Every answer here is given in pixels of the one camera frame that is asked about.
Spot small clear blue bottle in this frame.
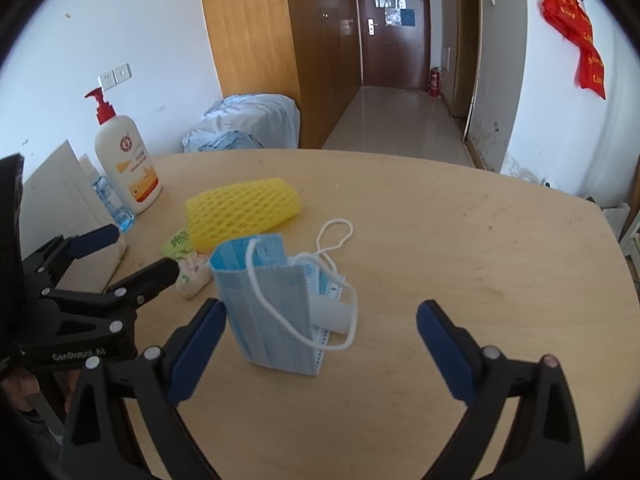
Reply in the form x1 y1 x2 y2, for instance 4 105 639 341
92 176 136 234

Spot blue surgical face masks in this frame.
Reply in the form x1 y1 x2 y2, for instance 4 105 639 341
209 218 358 376

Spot light wood wardrobe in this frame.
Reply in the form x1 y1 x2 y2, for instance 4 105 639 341
201 0 361 148

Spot red hanging cloth bags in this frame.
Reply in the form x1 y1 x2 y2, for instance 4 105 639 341
541 0 606 100

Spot white lotion pump bottle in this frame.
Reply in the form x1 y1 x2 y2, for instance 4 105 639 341
86 88 162 214

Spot green floral tissue pack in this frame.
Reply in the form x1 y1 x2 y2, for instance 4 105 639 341
160 229 213 299

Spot yellow foam fruit net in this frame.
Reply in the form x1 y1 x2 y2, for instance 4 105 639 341
186 178 302 252

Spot person's left hand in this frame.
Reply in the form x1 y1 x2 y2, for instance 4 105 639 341
1 368 78 445

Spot light blue fabric bundle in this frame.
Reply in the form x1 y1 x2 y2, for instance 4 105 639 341
182 93 300 153

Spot dark brown entrance door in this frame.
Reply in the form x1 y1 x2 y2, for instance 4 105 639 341
358 0 431 91

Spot white wall switch pair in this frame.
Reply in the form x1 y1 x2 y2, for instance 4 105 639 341
98 63 132 91

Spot red fire extinguisher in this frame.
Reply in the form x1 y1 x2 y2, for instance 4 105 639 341
428 67 442 98

